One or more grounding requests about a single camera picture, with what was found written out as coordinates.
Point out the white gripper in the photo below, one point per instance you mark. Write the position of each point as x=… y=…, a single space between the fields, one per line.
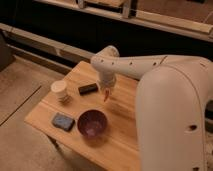
x=107 y=82

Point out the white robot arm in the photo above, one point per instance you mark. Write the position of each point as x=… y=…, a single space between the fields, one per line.
x=172 y=94

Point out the wooden table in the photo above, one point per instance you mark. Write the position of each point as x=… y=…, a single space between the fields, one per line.
x=117 y=149

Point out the dark purple ceramic bowl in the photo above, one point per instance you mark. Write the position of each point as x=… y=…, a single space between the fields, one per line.
x=92 y=123

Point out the small black box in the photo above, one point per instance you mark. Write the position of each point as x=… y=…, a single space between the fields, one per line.
x=88 y=88

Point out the blue sponge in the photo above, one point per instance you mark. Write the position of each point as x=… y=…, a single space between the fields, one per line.
x=63 y=122

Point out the white paper cup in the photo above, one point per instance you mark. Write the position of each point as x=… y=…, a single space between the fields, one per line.
x=59 y=89

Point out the dark cabinet at left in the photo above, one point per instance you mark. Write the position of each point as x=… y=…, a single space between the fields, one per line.
x=6 y=57

